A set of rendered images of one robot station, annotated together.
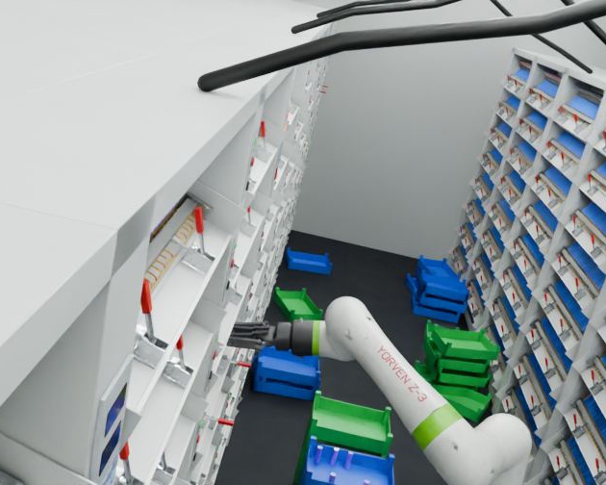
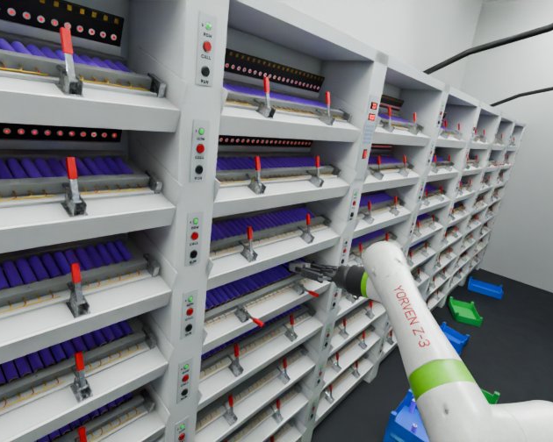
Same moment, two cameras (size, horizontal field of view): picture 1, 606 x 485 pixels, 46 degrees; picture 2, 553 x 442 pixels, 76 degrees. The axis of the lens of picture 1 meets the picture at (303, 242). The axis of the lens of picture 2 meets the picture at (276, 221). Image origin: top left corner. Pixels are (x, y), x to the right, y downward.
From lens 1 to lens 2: 0.95 m
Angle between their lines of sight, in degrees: 37
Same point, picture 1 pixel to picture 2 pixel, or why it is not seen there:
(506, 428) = (544, 419)
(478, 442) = (482, 417)
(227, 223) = (176, 98)
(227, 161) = (174, 38)
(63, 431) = not seen: outside the picture
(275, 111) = (360, 100)
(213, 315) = (174, 188)
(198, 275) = (55, 92)
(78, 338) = not seen: outside the picture
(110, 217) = not seen: outside the picture
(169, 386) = (55, 210)
